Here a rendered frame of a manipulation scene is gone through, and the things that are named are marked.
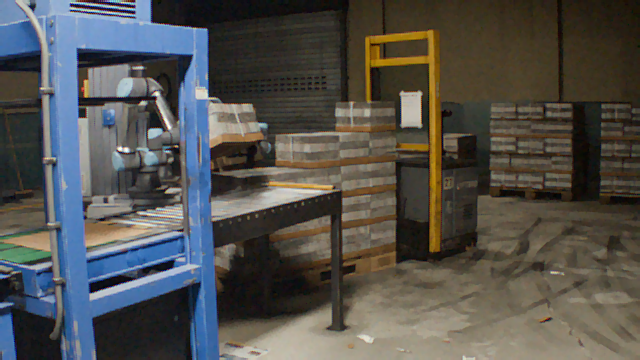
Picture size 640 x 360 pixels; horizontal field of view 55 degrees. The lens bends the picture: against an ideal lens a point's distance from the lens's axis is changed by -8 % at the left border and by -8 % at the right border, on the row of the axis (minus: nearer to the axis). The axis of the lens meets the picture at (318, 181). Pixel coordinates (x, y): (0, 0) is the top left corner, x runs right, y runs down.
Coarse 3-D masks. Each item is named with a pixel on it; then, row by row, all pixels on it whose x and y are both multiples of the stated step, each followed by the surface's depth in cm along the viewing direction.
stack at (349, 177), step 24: (264, 168) 466; (288, 168) 467; (336, 168) 470; (360, 168) 486; (216, 192) 439; (360, 216) 489; (288, 240) 445; (312, 240) 459; (360, 240) 490; (216, 264) 449; (240, 264) 427; (288, 264) 446; (312, 264) 461; (360, 264) 492; (216, 288) 451; (240, 288) 437; (288, 288) 451
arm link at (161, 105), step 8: (152, 80) 354; (152, 88) 352; (160, 88) 354; (160, 96) 351; (160, 104) 348; (168, 104) 351; (160, 112) 346; (168, 112) 345; (168, 120) 342; (168, 128) 340; (176, 128) 340; (176, 136) 336; (176, 144) 338
